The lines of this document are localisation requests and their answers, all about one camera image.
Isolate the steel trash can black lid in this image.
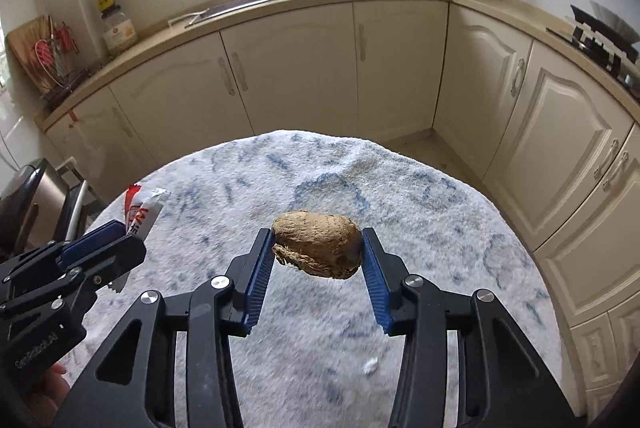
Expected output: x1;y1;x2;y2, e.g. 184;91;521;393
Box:
0;158;76;259

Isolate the red white snack wrapper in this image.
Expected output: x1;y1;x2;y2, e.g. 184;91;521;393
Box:
109;185;171;294

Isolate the white metal frame stand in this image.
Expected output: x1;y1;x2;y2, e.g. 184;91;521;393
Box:
50;161;106;244

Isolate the metal wok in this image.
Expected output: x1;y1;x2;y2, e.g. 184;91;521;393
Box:
590;1;640;44

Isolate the brown fibrous lump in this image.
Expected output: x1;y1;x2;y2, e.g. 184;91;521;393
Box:
271;211;363;280

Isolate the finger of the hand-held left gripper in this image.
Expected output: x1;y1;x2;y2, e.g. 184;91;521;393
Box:
0;235;147;324
2;221;126;286

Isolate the black gas stove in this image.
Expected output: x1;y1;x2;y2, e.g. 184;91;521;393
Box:
546;3;640;89

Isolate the wooden cutting board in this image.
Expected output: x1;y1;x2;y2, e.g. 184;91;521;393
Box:
6;16;53;92

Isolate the dark purple rack base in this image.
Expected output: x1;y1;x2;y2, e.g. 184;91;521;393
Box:
42;68;93;109

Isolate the blue white patterned table mat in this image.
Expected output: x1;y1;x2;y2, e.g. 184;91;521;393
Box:
82;129;563;428

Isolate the person's left hand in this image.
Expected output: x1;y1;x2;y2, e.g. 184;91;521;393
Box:
27;360;72;421

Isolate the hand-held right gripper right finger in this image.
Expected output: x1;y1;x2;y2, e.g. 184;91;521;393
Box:
361;227;576;428

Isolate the glass jar with lid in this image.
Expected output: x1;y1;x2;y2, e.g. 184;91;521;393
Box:
102;7;138;55

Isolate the white dish brush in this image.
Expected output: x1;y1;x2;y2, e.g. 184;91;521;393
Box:
167;8;210;28

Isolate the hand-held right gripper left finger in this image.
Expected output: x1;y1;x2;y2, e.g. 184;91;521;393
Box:
52;228;276;428

